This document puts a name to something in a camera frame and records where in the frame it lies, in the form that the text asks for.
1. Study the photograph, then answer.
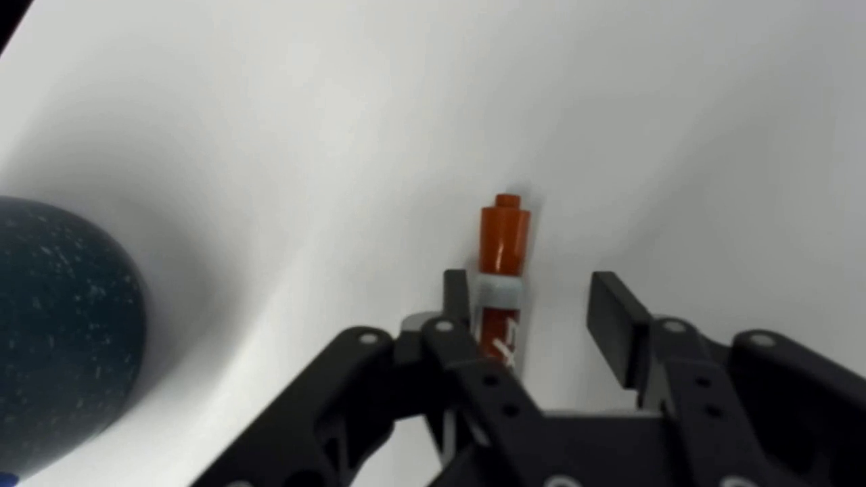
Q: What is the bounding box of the orange marker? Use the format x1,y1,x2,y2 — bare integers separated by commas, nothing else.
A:
475,192,537,374

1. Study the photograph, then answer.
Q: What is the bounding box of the dark blue speckled mug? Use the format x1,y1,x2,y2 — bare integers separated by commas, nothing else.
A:
0,196,150,481

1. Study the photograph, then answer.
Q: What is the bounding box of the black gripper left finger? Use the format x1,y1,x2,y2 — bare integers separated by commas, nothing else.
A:
191,266,547,487

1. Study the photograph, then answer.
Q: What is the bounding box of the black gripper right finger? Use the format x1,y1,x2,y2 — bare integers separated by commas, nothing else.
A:
584,267,866,487

